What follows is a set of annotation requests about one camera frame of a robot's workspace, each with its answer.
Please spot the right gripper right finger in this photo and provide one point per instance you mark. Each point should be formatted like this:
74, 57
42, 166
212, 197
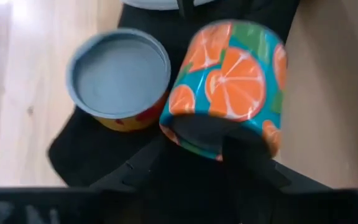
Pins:
259, 174

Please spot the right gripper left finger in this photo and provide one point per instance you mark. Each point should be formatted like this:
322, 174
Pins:
141, 174

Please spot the teal orange-slices print can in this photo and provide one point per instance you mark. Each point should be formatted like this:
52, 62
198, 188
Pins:
235, 84

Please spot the short yellow figs can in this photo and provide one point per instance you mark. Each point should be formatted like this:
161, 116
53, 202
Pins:
120, 74

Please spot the black mat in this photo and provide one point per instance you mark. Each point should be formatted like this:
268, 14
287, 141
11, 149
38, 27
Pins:
82, 149

